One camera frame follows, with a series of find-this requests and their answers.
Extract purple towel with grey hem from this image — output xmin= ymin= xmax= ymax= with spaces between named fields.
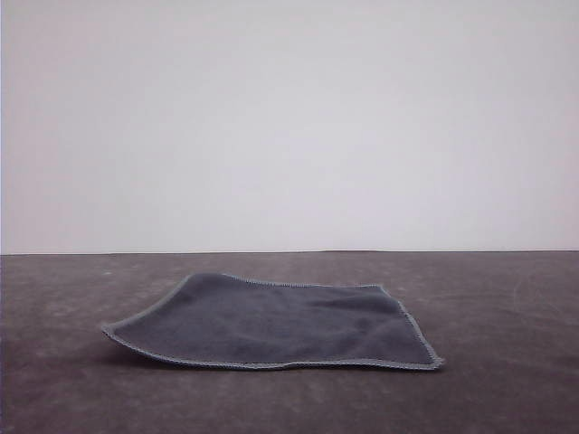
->
xmin=100 ymin=272 xmax=445 ymax=373

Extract grey table cloth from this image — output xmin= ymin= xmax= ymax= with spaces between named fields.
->
xmin=0 ymin=250 xmax=579 ymax=434

